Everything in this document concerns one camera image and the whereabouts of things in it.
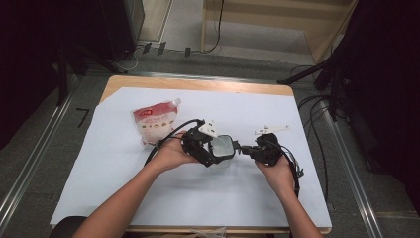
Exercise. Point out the dark curtain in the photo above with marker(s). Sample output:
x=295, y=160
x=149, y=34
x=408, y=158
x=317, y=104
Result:
x=389, y=82
x=29, y=59

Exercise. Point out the clear jar with black lid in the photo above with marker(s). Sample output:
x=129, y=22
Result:
x=223, y=147

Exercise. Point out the metal floor rail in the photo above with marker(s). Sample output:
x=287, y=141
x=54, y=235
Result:
x=36, y=158
x=198, y=78
x=353, y=175

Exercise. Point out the red and white pouch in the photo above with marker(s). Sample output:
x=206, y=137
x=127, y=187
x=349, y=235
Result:
x=157, y=119

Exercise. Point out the black metal stand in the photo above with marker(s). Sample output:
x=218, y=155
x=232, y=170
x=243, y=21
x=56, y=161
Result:
x=330, y=76

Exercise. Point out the small black block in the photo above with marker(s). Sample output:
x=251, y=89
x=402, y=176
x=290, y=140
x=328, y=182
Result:
x=147, y=48
x=188, y=52
x=161, y=48

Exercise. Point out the person's right hand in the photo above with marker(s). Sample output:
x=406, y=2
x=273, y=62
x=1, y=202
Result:
x=280, y=175

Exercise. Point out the black tripod stand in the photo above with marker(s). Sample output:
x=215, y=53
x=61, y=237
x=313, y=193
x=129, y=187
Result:
x=64, y=69

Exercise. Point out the wooden table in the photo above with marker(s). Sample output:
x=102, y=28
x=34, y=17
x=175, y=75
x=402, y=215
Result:
x=198, y=85

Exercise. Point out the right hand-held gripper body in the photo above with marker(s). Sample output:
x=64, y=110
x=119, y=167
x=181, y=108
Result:
x=269, y=150

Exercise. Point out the white paper sheet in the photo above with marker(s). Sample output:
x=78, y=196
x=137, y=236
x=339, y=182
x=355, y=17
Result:
x=204, y=198

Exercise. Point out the black cabinet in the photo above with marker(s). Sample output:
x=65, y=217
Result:
x=122, y=26

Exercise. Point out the light wooden frame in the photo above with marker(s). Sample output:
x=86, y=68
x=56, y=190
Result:
x=327, y=29

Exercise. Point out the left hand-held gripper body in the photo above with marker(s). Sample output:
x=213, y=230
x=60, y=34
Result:
x=196, y=145

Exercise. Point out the person's left hand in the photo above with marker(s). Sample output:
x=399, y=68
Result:
x=173, y=153

